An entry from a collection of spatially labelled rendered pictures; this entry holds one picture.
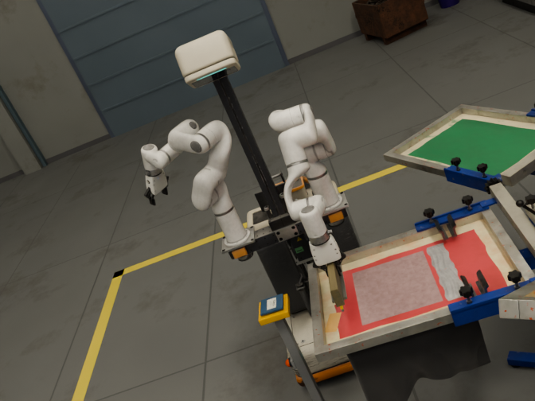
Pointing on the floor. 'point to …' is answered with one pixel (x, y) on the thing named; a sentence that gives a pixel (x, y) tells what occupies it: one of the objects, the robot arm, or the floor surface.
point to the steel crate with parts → (389, 18)
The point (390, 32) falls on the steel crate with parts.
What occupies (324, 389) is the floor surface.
